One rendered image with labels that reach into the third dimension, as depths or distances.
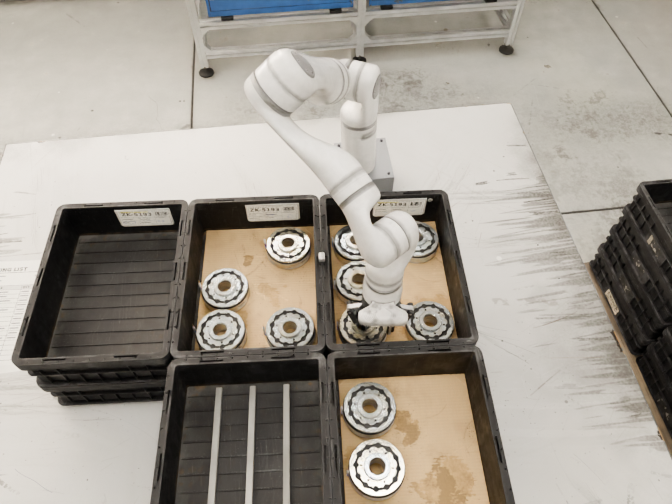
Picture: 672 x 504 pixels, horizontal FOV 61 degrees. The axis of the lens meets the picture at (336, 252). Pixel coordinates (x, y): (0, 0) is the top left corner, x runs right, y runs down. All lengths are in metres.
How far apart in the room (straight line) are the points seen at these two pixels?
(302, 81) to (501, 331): 0.80
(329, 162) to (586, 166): 2.11
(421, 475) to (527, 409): 0.34
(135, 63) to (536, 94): 2.16
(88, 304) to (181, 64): 2.17
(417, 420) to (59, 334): 0.78
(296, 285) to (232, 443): 0.37
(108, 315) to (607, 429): 1.12
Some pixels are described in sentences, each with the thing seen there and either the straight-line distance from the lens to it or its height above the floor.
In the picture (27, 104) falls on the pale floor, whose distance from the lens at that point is 3.38.
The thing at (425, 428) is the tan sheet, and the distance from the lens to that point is 1.16.
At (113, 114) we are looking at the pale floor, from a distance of 3.14.
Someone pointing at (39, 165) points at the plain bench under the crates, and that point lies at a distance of 1.92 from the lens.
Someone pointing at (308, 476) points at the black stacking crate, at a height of 0.83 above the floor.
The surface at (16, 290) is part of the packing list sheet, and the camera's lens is 1.65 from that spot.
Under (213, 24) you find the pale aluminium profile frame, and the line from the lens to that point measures 3.07.
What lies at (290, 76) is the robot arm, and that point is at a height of 1.36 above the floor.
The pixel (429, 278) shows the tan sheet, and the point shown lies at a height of 0.83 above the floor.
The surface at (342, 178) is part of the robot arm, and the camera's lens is 0.92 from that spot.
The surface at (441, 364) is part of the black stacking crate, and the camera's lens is 1.17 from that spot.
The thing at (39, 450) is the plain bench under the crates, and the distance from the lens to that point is 1.42.
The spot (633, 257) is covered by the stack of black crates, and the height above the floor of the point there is 0.40.
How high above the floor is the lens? 1.92
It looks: 55 degrees down
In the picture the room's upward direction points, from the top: straight up
